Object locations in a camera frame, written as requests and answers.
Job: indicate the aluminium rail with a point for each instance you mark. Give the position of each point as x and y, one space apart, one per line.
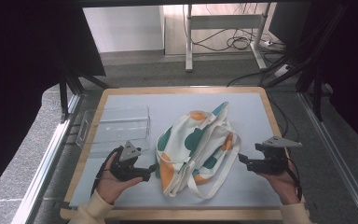
48 155
338 155

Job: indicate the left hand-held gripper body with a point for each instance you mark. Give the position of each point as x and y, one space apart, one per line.
127 161

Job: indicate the white metal desk frame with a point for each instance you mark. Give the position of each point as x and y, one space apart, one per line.
223 21

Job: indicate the person's left hand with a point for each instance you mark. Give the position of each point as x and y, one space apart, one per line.
112 185

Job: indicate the dark curtain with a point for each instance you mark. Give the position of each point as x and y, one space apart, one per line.
354 62
18 77

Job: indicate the clear plastic box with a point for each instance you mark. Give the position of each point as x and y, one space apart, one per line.
118 130

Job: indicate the black metal stand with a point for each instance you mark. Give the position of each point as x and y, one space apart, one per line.
315 77
66 93

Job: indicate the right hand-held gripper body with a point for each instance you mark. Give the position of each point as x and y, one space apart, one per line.
272 158

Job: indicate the person's right hand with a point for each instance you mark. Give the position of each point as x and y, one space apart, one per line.
281 186

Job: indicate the white power strip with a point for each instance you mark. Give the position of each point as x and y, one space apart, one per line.
282 70

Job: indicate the tote bag with orange and teal spots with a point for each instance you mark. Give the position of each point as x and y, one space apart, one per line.
205 140

